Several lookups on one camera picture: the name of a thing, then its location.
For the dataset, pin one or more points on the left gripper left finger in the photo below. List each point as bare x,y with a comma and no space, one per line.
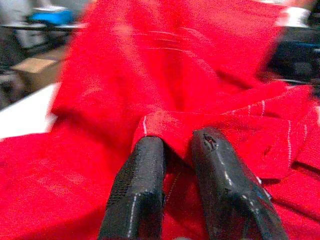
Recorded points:
137,187

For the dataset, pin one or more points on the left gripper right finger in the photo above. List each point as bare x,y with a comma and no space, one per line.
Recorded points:
225,187

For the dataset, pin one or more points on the red polo shirt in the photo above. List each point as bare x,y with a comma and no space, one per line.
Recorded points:
175,62

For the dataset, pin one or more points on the plain cardboard box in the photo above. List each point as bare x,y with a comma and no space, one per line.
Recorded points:
35,68

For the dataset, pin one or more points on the blue plastic container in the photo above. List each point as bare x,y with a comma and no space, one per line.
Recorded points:
50,17

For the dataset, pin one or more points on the white table black frame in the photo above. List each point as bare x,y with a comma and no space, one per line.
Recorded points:
25,112

